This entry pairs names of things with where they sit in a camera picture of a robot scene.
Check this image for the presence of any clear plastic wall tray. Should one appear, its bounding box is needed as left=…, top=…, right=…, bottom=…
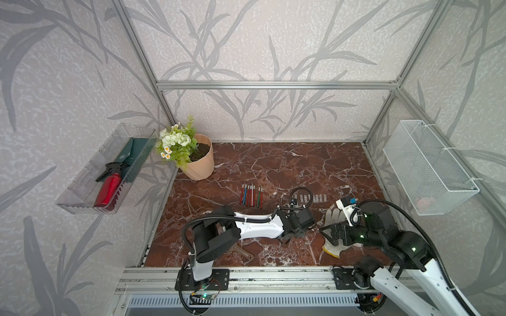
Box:
left=56, top=123, right=156, bottom=215

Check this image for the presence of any blue carving knife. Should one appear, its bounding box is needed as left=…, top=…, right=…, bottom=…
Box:
left=242, top=184, right=248, bottom=205

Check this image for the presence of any white work glove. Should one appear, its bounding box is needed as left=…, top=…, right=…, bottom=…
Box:
left=320, top=208, right=350, bottom=258

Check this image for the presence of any brown plastic scoop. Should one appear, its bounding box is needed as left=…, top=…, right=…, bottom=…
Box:
left=229, top=244, right=254, bottom=261

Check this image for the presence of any red spray bottle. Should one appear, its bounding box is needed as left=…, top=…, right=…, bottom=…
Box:
left=94, top=163, right=127, bottom=211

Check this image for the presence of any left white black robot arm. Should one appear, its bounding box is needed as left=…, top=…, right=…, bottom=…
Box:
left=181, top=205, right=316, bottom=282

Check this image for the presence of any terracotta flower pot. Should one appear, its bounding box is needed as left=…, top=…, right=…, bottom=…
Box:
left=183, top=133, right=214, bottom=180

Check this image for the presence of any green garden trowel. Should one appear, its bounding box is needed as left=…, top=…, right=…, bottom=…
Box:
left=115, top=138, right=155, bottom=183

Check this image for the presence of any white wire mesh basket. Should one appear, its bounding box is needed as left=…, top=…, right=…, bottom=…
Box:
left=383, top=120, right=480, bottom=216

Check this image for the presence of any artificial white flower plant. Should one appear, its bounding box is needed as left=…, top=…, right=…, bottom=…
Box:
left=155, top=115, right=198, bottom=171

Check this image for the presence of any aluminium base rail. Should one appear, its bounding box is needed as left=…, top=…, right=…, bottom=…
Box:
left=114, top=265, right=447, bottom=295

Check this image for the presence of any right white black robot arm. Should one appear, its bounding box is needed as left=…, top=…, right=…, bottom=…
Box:
left=320, top=197, right=479, bottom=315

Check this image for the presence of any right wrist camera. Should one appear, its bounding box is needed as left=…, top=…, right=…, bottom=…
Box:
left=336, top=196, right=360, bottom=226

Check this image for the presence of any small circuit board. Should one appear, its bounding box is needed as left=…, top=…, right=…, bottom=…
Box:
left=189, top=292, right=219, bottom=305

